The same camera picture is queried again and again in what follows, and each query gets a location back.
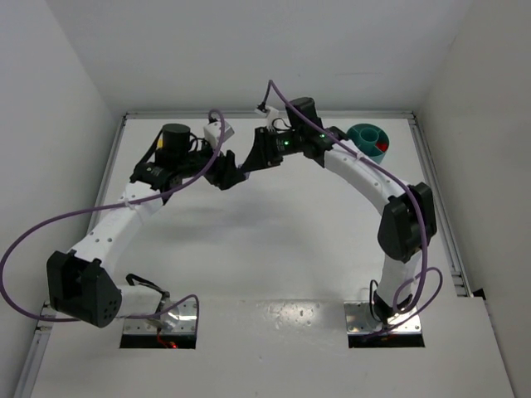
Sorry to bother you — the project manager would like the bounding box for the red lego brick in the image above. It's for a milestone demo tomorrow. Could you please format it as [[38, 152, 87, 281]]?
[[376, 142, 388, 153]]

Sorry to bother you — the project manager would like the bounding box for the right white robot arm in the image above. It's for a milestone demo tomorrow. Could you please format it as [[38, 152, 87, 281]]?
[[242, 97, 437, 323]]

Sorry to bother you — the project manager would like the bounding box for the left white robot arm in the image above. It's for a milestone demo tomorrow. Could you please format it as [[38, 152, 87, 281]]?
[[46, 119, 246, 328]]

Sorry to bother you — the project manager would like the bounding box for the teal divided round container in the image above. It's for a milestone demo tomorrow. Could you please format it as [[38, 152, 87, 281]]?
[[347, 124, 390, 164]]

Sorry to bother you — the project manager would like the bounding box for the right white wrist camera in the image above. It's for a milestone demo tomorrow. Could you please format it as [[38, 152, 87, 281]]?
[[255, 104, 279, 131]]

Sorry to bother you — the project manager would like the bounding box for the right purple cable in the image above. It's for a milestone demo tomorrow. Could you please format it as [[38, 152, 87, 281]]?
[[258, 80, 443, 337]]

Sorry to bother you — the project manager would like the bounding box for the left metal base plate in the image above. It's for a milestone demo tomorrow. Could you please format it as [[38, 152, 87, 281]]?
[[122, 298, 197, 337]]

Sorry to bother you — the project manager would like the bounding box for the metal base plate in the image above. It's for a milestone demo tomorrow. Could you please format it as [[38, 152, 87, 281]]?
[[344, 301, 422, 336], [122, 298, 197, 337]]

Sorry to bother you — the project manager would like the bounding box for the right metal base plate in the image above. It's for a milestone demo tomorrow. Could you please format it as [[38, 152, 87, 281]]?
[[344, 301, 422, 336]]

